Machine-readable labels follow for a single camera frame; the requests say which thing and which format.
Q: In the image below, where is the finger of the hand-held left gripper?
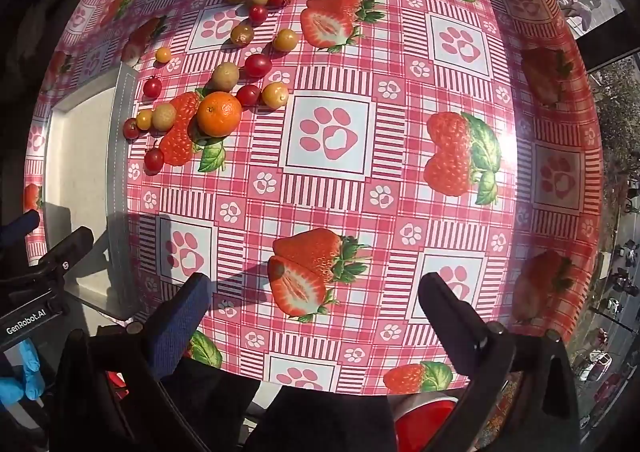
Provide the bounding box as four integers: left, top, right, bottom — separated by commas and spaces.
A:
0, 209, 41, 253
39, 226, 96, 279

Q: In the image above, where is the white plastic tray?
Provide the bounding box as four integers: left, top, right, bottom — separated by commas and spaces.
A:
42, 62, 141, 323

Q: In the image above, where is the white plush toy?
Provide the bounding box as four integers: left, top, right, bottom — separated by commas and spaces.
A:
542, 0, 626, 40

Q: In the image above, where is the red cup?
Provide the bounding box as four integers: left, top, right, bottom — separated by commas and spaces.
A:
392, 394, 461, 452

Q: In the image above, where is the dark window frame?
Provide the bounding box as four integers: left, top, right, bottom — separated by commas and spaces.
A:
570, 0, 640, 77

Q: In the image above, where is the mandarin orange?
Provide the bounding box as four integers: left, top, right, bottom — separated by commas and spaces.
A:
196, 90, 243, 137

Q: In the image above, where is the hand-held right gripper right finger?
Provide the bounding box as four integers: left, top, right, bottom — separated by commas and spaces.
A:
419, 272, 582, 452

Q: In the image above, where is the pink strawberry printed tablecloth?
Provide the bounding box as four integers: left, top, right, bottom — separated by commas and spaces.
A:
25, 0, 603, 395

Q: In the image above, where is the person's left hand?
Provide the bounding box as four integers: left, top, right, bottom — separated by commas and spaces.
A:
0, 338, 49, 409

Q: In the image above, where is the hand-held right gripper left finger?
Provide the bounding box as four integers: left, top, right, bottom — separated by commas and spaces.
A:
55, 273, 216, 452

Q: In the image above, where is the brownish cherry tomato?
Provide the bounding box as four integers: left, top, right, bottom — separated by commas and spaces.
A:
231, 22, 255, 47

